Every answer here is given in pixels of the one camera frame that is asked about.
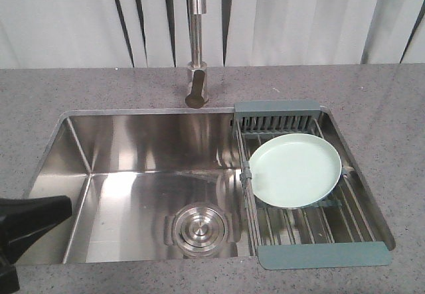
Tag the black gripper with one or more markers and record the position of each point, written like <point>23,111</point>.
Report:
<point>23,222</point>

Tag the light green round plate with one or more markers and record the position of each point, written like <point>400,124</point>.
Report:
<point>294,170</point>

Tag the steel kitchen faucet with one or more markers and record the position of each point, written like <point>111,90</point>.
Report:
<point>197,68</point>

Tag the stainless steel sink basin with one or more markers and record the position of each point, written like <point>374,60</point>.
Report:
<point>125,171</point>

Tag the round steel sink drain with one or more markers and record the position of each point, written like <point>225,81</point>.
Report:
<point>203,230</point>

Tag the white pleated curtain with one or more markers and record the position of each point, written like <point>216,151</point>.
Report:
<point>155,33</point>

